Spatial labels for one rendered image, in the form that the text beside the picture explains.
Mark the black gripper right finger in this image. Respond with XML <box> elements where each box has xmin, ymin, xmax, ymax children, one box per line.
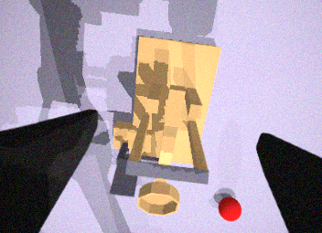
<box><xmin>256</xmin><ymin>133</ymin><xmax>322</xmax><ymax>233</ymax></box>

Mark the red ball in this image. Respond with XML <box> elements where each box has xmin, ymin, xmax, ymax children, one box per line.
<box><xmin>219</xmin><ymin>196</ymin><xmax>242</xmax><ymax>222</ymax></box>

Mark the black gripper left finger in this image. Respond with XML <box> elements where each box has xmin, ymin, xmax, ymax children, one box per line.
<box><xmin>0</xmin><ymin>109</ymin><xmax>98</xmax><ymax>233</ymax></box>

